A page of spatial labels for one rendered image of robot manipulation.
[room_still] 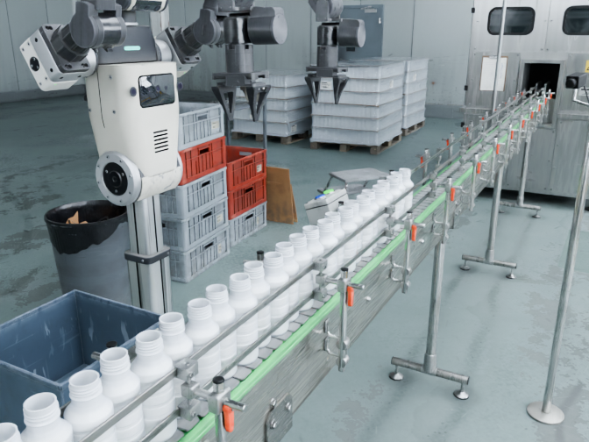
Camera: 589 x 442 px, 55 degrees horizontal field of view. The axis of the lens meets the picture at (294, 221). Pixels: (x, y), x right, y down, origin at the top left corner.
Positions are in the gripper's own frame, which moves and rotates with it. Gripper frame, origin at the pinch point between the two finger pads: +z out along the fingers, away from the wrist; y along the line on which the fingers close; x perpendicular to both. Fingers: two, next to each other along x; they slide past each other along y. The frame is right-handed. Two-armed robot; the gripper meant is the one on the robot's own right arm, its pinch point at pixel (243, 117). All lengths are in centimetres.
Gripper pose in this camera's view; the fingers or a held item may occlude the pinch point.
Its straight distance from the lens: 121.5
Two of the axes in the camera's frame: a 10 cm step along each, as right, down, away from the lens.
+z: 0.3, 9.5, 3.0
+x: 4.7, -2.7, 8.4
